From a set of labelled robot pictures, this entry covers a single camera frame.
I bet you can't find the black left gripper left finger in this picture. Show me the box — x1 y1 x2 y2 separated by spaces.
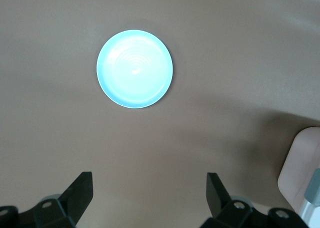
0 171 94 228

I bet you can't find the brown table mat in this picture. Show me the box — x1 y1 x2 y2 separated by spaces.
0 0 320 228

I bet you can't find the light blue round plate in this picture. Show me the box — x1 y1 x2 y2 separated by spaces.
96 29 174 109

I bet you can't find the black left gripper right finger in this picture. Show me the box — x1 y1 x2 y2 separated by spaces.
201 172 310 228

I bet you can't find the white lidded storage box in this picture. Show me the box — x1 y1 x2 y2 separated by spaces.
277 126 320 226

